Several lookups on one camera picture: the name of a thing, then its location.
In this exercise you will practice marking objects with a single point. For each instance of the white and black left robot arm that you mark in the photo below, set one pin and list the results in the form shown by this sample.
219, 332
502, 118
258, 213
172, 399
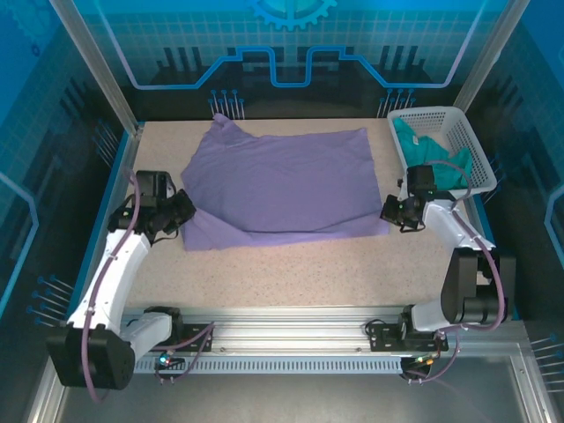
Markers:
119, 264

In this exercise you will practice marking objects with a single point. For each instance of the blue table edge strip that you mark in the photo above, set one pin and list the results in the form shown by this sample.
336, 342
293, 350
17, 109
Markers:
94, 211
484, 216

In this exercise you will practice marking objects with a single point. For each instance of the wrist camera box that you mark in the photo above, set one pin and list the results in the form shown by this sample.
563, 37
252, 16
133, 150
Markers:
402, 189
169, 191

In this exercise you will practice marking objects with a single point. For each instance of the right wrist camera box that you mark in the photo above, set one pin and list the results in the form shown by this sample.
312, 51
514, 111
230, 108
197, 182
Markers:
402, 189

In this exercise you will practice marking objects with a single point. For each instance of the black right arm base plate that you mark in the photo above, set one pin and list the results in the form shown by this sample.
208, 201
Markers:
383, 337

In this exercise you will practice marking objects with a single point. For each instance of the small connector with lights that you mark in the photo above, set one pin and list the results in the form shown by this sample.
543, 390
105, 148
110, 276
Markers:
166, 360
425, 359

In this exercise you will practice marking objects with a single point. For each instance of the teal garment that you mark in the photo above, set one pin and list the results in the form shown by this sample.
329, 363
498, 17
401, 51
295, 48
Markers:
418, 141

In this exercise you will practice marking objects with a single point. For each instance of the purple t-shirt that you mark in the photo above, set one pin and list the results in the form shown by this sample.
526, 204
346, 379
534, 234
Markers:
282, 185

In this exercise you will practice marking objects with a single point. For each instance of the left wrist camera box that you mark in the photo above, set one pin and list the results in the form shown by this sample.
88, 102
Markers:
169, 191

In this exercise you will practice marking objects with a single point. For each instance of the grey metal front panel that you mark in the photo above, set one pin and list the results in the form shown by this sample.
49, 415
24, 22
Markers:
286, 401

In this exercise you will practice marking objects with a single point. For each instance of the white plastic mesh basket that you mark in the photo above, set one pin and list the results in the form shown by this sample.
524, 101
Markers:
478, 141

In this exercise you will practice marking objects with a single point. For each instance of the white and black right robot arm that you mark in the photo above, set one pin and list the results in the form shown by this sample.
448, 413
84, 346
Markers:
458, 282

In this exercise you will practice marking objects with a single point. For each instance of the aluminium mounting rail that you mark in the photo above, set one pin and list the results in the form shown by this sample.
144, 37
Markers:
286, 326

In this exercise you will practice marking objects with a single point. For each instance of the aluminium frame post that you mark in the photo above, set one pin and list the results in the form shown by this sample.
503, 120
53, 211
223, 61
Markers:
476, 66
101, 75

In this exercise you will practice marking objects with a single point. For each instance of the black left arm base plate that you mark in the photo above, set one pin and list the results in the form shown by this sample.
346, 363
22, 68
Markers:
198, 339

